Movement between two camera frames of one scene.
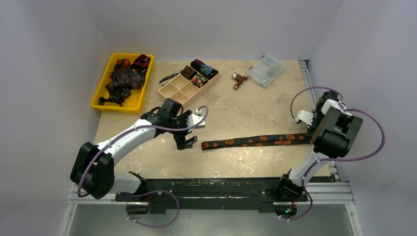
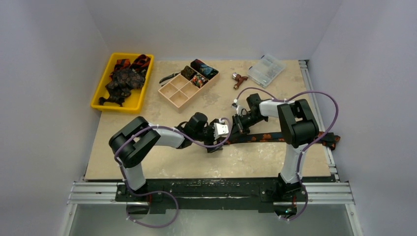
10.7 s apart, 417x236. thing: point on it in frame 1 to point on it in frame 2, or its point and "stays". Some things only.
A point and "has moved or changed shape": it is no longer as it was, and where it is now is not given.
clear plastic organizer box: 265,70 stays
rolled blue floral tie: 203,68 stays
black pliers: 168,77 stays
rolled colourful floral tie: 198,80 stays
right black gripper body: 312,136 to 237,123
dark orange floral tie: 266,140 has moved or changed shape
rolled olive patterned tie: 188,72 stays
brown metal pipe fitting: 239,78 stays
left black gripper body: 181,122 to 207,134
